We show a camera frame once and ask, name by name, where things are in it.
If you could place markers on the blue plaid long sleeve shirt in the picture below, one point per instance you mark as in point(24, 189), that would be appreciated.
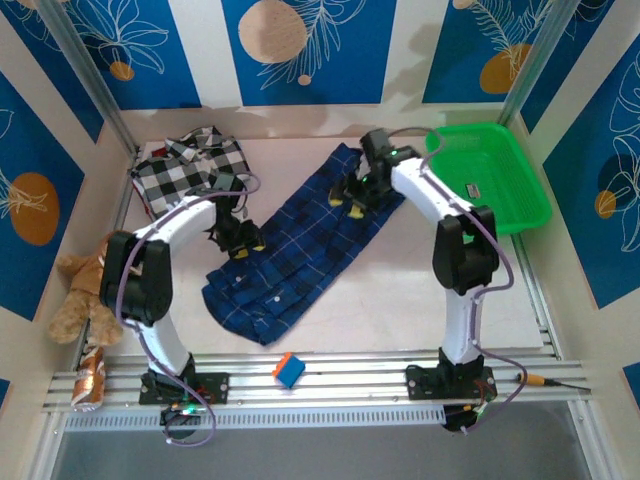
point(300, 245)

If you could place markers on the brown teddy bear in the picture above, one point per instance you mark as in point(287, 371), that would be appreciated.
point(85, 280)

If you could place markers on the small basket label sticker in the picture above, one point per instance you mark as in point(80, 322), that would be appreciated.
point(473, 190)

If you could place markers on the blue orange block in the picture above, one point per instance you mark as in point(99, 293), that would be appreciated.
point(290, 371)

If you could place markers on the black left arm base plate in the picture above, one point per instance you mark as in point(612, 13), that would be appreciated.
point(215, 387)

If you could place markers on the crushed orange drink can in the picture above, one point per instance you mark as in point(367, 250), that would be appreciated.
point(89, 380)

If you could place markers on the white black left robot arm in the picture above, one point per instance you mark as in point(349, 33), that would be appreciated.
point(165, 340)

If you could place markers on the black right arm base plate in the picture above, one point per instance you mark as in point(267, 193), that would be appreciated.
point(420, 382)

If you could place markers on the black white checkered shirt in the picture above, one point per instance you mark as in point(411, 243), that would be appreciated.
point(170, 175)

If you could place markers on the black controller board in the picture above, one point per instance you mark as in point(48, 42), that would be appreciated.
point(180, 414)
point(465, 416)

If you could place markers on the green plastic basket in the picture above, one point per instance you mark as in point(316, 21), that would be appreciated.
point(480, 165)

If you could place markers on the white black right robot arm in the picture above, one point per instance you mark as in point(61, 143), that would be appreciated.
point(425, 195)

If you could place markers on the aluminium frame post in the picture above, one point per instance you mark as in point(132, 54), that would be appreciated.
point(85, 65)
point(535, 60)

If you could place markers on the aluminium rail base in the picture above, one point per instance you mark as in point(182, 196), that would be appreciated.
point(350, 375)

